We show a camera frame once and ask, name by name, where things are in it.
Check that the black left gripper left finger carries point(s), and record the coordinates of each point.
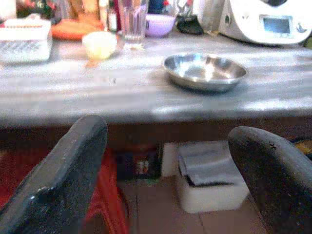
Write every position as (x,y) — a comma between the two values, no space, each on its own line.
(61,170)

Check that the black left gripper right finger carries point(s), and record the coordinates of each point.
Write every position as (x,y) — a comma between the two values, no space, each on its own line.
(280,180)

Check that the shallow steel bowl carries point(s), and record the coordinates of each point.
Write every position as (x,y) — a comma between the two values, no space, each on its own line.
(204,73)

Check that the red plastic stool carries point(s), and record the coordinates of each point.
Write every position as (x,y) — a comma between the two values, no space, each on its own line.
(107,195)

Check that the white storage box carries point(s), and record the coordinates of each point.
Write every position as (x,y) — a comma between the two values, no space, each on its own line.
(212,197)

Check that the grey folded cloth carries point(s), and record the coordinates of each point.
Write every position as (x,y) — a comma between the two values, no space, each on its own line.
(207,168)

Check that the dark carton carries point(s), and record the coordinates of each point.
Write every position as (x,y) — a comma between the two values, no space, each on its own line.
(140,163)

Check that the small pale green cup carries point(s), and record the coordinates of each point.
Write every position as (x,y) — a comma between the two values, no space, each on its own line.
(100,45)

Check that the white grater box red label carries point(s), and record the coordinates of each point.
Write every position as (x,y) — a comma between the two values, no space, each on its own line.
(24,41)

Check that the orange carrot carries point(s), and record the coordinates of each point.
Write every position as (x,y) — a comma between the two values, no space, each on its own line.
(73,31)

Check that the white kitchen appliance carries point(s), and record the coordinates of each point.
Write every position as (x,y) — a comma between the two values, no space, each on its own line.
(265,22)

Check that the clear glass tumbler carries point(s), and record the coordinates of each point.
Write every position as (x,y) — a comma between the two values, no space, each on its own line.
(133,22)

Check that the purple plastic bowl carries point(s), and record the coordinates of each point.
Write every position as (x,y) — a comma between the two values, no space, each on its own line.
(159,25)

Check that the black pouch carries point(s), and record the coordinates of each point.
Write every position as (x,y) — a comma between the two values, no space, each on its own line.
(190,25)

